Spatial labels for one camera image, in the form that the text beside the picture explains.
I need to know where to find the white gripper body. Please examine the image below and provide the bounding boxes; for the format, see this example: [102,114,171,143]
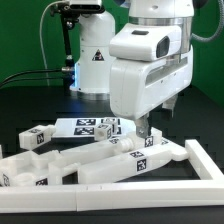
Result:
[110,48,193,120]

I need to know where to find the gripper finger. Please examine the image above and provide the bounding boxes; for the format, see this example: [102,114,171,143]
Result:
[135,114,150,138]
[162,95,178,116]

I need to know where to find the white chair seat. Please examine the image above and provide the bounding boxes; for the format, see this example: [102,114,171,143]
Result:
[0,150,79,187]

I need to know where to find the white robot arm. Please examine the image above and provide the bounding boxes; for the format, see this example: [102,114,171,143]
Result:
[69,0,194,138]

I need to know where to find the white tagged cube nut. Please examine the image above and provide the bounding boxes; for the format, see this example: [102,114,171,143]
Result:
[101,117,118,134]
[94,123,112,141]

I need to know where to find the white L-shaped fence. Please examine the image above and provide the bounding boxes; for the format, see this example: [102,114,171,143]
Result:
[0,140,224,213]

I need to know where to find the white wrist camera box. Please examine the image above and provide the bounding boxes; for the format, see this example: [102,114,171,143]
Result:
[109,23,182,62]

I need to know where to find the black base cables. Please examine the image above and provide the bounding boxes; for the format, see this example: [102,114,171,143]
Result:
[0,66,76,89]

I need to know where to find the white marker base plate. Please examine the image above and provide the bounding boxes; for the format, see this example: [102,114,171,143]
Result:
[53,118,135,138]

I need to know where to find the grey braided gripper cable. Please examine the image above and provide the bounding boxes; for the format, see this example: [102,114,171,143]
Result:
[190,13,224,43]

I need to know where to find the black camera on stand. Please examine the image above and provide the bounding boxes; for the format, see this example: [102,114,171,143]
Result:
[50,0,105,88]

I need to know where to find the grey camera cable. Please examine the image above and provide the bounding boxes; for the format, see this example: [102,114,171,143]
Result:
[38,0,69,87]

